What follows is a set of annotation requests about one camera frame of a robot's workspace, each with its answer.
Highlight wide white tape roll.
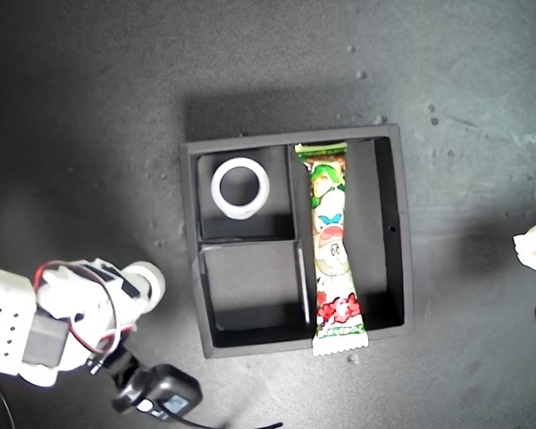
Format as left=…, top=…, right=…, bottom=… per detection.
left=210, top=156, right=272, bottom=221

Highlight green printed snack bar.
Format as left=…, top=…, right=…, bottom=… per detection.
left=293, top=141, right=370, bottom=358

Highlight black compartment tray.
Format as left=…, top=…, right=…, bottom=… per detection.
left=179, top=123, right=415, bottom=360

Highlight red and black wires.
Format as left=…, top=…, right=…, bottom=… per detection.
left=34, top=261, right=120, bottom=355

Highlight thin black cable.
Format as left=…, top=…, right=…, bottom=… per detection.
left=0, top=369, right=15, bottom=429

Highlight black camera cable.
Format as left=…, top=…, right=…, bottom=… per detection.
left=173, top=413, right=285, bottom=429

